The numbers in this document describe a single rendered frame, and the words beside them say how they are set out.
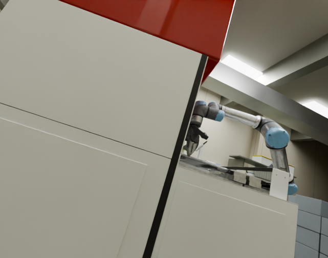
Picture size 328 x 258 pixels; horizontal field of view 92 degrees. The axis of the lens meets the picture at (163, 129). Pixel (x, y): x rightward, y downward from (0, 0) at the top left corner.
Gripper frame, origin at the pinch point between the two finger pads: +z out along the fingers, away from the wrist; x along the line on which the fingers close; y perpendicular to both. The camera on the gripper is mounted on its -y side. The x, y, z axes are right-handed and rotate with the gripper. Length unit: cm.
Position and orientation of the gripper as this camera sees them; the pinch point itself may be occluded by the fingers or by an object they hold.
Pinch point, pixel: (189, 154)
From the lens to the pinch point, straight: 95.6
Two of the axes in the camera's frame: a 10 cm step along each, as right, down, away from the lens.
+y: -5.8, 0.3, 8.1
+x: -7.6, -3.8, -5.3
